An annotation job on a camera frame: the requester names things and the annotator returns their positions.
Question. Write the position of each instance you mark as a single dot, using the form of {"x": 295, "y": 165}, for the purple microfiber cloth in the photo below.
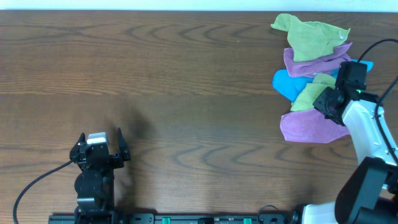
{"x": 310, "y": 126}

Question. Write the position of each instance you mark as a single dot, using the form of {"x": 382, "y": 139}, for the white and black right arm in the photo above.
{"x": 370, "y": 194}

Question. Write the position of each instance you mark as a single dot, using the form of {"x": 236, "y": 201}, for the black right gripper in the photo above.
{"x": 318, "y": 104}

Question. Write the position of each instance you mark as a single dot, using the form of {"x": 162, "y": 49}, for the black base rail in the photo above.
{"x": 149, "y": 218}

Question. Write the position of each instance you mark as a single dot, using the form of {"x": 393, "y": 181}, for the purple cloth in pile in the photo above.
{"x": 325, "y": 64}

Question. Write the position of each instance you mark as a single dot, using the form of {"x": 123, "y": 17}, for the blue microfiber cloth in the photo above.
{"x": 291, "y": 87}

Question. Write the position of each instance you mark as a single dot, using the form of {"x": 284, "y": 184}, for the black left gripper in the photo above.
{"x": 115, "y": 159}

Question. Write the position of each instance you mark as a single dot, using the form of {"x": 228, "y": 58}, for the green cloth near pile front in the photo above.
{"x": 312, "y": 91}

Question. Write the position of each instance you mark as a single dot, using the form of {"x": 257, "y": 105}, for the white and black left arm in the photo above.
{"x": 95, "y": 185}

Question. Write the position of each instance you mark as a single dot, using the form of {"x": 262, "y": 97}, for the green cloth at pile top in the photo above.
{"x": 312, "y": 39}

